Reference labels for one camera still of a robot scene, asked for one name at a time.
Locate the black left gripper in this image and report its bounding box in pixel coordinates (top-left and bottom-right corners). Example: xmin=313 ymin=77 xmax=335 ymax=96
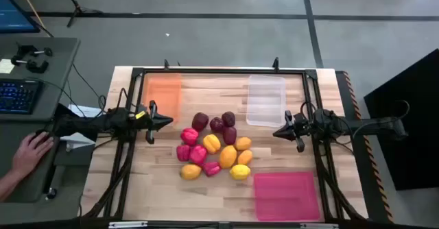
xmin=135 ymin=100 xmax=174 ymax=145

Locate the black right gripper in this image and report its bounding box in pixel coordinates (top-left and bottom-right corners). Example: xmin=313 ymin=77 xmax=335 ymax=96
xmin=273 ymin=110 xmax=312 ymax=153

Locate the red bell pepper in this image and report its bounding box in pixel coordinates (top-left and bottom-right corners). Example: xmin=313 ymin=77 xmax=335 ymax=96
xmin=180 ymin=128 xmax=200 ymax=146
xmin=189 ymin=145 xmax=209 ymax=166
xmin=176 ymin=144 xmax=191 ymax=162
xmin=202 ymin=160 xmax=222 ymax=178

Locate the dark red apple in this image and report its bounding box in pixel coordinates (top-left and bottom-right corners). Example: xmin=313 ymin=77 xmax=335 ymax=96
xmin=191 ymin=112 xmax=210 ymax=132
xmin=221 ymin=111 xmax=237 ymax=128
xmin=209 ymin=117 xmax=225 ymax=133
xmin=222 ymin=126 xmax=237 ymax=145

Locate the yellow bell pepper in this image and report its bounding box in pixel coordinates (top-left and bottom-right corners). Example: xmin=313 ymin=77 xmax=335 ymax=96
xmin=202 ymin=134 xmax=222 ymax=154

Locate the bright yellow lemon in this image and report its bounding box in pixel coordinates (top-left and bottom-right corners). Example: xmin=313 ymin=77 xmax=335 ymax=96
xmin=229 ymin=164 xmax=252 ymax=181

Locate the person's forearm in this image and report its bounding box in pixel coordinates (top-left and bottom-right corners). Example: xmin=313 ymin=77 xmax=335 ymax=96
xmin=0 ymin=169 xmax=22 ymax=202

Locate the orange translucent plastic bin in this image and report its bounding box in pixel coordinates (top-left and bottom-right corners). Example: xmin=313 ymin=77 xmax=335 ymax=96
xmin=143 ymin=73 xmax=182 ymax=123

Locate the clear plastic bin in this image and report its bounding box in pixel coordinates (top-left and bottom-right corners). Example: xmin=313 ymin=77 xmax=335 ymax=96
xmin=246 ymin=74 xmax=287 ymax=128

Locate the pink translucent plastic bin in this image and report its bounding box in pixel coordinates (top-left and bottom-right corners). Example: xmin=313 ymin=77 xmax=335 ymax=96
xmin=253 ymin=171 xmax=322 ymax=222

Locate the white paper sheet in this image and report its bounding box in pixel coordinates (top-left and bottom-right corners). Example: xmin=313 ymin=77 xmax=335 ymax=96
xmin=60 ymin=104 xmax=104 ymax=152

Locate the hazard striped black panel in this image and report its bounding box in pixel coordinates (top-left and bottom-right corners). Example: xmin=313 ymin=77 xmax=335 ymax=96
xmin=335 ymin=70 xmax=395 ymax=223

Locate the grey desk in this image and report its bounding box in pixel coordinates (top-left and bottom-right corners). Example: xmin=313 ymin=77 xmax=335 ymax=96
xmin=0 ymin=36 xmax=82 ymax=204

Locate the black cabinet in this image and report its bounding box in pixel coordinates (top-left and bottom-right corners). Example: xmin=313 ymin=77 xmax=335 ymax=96
xmin=363 ymin=49 xmax=439 ymax=191

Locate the person's hand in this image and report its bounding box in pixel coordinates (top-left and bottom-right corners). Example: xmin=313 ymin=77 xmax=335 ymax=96
xmin=12 ymin=132 xmax=56 ymax=179

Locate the black tripod stand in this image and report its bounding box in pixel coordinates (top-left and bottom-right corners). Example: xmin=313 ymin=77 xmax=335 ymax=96
xmin=58 ymin=0 xmax=104 ymax=28

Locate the black C-clamp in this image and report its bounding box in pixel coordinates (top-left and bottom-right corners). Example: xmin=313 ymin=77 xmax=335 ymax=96
xmin=10 ymin=56 xmax=49 ymax=74
xmin=16 ymin=43 xmax=54 ymax=58

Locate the backlit black keyboard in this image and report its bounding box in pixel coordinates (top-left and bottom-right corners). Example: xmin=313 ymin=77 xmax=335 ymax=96
xmin=0 ymin=79 xmax=44 ymax=115

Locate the pale yellow sticky note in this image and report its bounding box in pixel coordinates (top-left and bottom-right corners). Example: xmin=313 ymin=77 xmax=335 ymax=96
xmin=0 ymin=58 xmax=15 ymax=75

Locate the black computer monitor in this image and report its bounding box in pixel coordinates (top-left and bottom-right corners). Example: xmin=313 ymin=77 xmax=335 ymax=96
xmin=0 ymin=0 xmax=41 ymax=34

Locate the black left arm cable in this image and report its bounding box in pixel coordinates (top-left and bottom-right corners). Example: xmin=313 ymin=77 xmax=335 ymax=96
xmin=115 ymin=86 xmax=138 ymax=112

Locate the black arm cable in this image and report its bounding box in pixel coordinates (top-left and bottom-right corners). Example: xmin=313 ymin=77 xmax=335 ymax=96
xmin=300 ymin=99 xmax=412 ymax=148
xmin=115 ymin=86 xmax=138 ymax=112

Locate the black aluminium table frame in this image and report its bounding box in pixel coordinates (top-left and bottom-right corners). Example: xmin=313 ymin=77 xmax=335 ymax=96
xmin=80 ymin=57 xmax=370 ymax=223

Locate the black desk cable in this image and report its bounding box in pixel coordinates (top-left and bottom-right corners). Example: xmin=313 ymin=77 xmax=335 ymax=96
xmin=32 ymin=63 xmax=108 ymax=119

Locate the silver metal bracket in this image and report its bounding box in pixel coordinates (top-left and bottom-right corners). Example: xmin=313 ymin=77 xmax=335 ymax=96
xmin=300 ymin=223 xmax=339 ymax=229
xmin=108 ymin=221 xmax=148 ymax=229

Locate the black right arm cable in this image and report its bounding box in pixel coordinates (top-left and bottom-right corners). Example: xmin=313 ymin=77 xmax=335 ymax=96
xmin=300 ymin=99 xmax=412 ymax=148

